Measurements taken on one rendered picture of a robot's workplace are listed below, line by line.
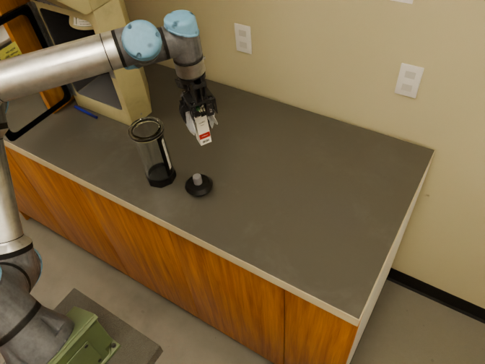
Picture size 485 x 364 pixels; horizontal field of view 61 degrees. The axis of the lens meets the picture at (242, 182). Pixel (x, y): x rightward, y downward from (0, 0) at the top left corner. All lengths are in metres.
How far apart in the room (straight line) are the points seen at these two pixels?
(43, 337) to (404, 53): 1.24
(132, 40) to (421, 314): 1.86
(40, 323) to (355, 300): 0.75
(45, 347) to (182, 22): 0.76
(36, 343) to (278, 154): 0.93
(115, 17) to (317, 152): 0.82
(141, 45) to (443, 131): 1.06
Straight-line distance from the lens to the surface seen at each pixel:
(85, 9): 1.43
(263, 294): 1.39
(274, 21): 1.57
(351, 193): 1.37
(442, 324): 2.28
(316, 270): 1.20
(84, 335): 1.03
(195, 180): 1.34
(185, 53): 1.03
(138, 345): 1.16
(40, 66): 0.90
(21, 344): 1.02
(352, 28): 1.45
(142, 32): 0.87
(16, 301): 1.01
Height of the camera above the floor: 1.98
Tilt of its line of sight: 48 degrees down
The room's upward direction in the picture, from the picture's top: 6 degrees counter-clockwise
